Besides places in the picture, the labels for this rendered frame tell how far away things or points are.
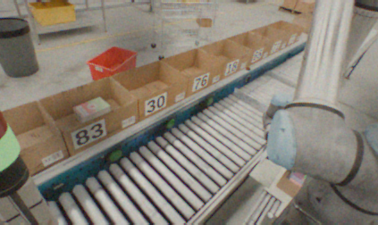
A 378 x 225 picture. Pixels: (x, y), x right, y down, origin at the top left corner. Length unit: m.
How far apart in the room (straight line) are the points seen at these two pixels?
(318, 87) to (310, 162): 0.20
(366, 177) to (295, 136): 0.17
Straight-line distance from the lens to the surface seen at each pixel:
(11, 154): 0.27
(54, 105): 1.36
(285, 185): 1.33
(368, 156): 0.66
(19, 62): 3.62
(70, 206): 1.21
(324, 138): 0.62
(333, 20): 0.82
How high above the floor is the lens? 1.78
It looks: 39 degrees down
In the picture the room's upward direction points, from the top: 8 degrees clockwise
